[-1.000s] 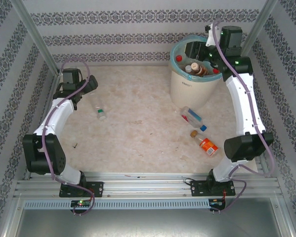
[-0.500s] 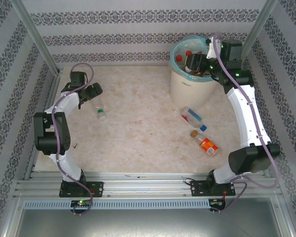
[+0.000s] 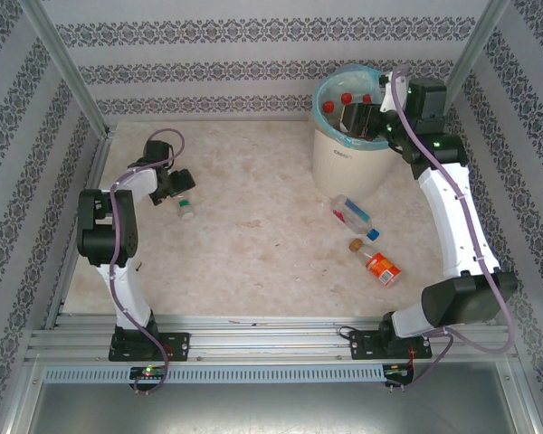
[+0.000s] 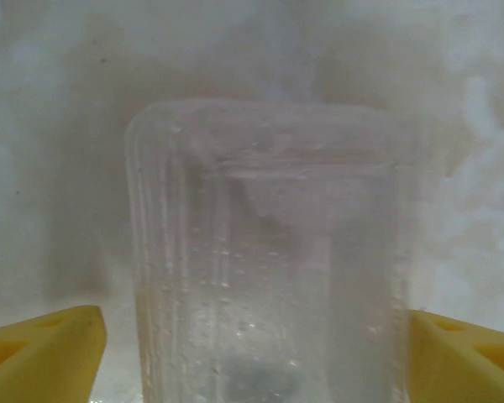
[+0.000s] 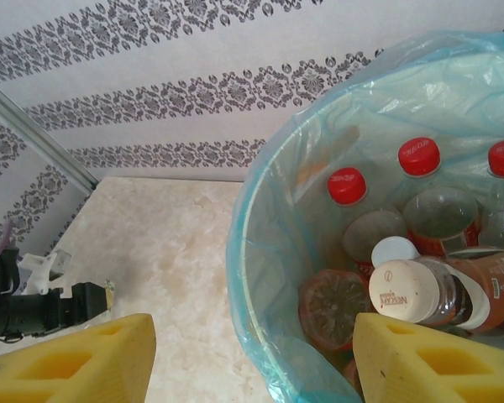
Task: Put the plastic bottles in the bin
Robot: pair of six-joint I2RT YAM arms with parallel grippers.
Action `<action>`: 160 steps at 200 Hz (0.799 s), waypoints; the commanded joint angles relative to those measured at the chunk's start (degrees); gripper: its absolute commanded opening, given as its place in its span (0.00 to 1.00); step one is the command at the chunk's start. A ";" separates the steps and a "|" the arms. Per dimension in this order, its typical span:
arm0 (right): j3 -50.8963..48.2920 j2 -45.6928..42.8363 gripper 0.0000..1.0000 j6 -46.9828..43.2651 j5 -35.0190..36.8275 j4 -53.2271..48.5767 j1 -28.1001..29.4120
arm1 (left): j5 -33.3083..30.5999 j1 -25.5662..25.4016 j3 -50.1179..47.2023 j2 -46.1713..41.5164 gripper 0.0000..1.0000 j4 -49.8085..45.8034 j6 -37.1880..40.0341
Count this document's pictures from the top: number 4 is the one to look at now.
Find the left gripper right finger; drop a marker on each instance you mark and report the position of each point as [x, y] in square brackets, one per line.
[445, 369]

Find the clear bottle green cap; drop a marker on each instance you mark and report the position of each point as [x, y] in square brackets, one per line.
[256, 252]

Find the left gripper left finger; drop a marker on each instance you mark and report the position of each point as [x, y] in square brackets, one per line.
[46, 369]

